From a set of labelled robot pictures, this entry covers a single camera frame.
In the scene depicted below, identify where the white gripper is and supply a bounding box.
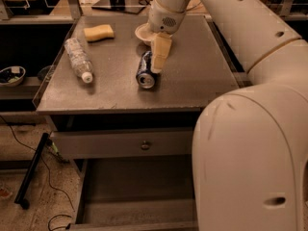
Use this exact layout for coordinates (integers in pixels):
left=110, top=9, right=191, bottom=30
left=148, top=0, right=186, bottom=73

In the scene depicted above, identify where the blue pepsi can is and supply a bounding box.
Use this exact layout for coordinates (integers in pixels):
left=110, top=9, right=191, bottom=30
left=136, top=51, right=158, bottom=89

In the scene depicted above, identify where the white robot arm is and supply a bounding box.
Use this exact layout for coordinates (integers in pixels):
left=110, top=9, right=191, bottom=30
left=149, top=0, right=308, bottom=231

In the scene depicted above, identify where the grey drawer cabinet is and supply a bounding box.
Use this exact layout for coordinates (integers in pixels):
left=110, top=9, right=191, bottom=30
left=32, top=14, right=251, bottom=231

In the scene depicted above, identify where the closed top drawer with knob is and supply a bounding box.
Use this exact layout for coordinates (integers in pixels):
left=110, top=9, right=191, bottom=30
left=51, top=128, right=193, bottom=159

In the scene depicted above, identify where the open middle drawer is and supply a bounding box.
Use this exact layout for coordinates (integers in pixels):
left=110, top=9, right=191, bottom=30
left=69, top=155, right=198, bottom=231

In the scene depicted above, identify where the white paper bowl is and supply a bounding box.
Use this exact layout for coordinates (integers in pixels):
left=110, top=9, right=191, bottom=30
left=135, top=23, right=156, bottom=46

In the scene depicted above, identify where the yellow sponge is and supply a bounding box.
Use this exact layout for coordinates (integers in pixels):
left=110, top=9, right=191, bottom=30
left=84, top=24, right=115, bottom=42

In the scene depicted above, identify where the black monitor stand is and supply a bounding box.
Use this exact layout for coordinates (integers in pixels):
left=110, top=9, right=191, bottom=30
left=91, top=0, right=145, bottom=14

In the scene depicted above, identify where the clear plastic water bottle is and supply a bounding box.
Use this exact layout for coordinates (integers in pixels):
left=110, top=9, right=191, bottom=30
left=64, top=38, right=93, bottom=84

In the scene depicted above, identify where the white bowl with items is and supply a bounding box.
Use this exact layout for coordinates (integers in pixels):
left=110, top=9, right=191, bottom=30
left=0, top=66, right=26, bottom=87

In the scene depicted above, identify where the black bar on floor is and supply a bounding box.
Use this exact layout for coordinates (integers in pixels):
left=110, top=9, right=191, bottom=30
left=14, top=133, right=49, bottom=210

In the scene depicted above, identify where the black floor cable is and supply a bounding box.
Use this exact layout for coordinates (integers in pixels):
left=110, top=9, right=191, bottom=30
left=0, top=115, right=76, bottom=231

